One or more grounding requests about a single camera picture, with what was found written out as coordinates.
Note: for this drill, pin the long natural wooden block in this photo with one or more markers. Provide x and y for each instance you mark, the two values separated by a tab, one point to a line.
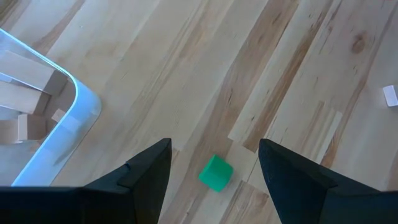
390	96

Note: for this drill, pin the clear plastic bin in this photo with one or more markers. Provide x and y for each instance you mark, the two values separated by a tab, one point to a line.
87	105

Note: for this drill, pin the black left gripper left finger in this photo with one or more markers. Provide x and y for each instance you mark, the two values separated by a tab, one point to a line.
136	193

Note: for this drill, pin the natural rectangular wooden block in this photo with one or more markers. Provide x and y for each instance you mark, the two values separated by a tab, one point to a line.
26	70

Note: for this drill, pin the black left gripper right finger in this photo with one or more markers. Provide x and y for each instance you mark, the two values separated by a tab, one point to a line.
298	193

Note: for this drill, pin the small natural wooden block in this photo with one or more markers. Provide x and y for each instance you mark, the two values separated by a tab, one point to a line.
18	98
58	115
31	127

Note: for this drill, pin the green half-cylinder block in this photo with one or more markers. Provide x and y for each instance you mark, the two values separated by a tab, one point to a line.
215	173

